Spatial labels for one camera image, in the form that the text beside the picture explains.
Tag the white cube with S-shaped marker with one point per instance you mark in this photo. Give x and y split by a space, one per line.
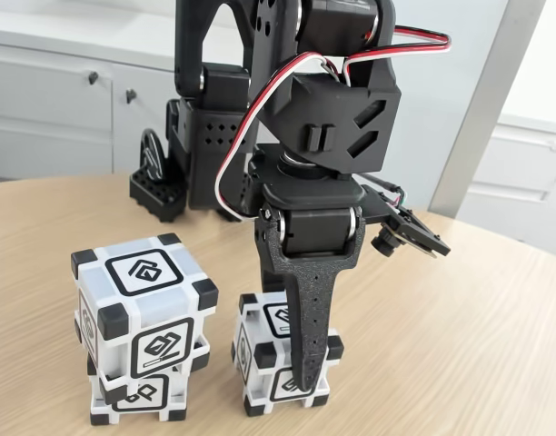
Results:
264 359

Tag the white cube with layered-squares marker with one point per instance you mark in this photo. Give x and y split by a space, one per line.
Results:
141 295

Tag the black table clamp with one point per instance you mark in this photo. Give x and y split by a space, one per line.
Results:
157 195

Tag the white cube with blue LEDs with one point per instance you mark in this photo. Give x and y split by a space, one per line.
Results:
169 399

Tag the white low cabinet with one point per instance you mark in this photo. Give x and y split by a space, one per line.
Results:
509 181

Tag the black cabinet key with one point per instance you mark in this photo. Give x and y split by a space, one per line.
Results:
93 78
130 95

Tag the white cabinet with drawers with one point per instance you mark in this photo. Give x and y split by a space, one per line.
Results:
46 118

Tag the black camera module on bracket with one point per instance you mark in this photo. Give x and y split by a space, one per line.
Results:
419 231

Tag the grey metal partition post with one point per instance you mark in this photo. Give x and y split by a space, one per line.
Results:
487 104

